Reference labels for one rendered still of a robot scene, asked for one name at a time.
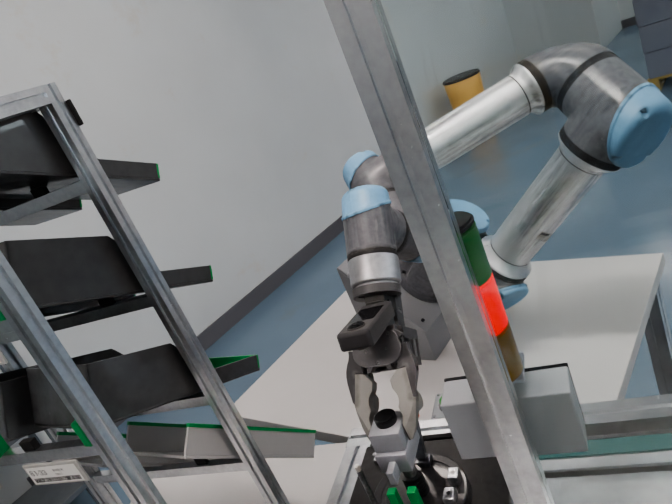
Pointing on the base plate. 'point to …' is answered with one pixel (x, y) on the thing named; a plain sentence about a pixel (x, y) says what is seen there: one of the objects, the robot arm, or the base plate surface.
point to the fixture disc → (436, 474)
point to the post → (435, 237)
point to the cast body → (392, 444)
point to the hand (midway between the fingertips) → (388, 431)
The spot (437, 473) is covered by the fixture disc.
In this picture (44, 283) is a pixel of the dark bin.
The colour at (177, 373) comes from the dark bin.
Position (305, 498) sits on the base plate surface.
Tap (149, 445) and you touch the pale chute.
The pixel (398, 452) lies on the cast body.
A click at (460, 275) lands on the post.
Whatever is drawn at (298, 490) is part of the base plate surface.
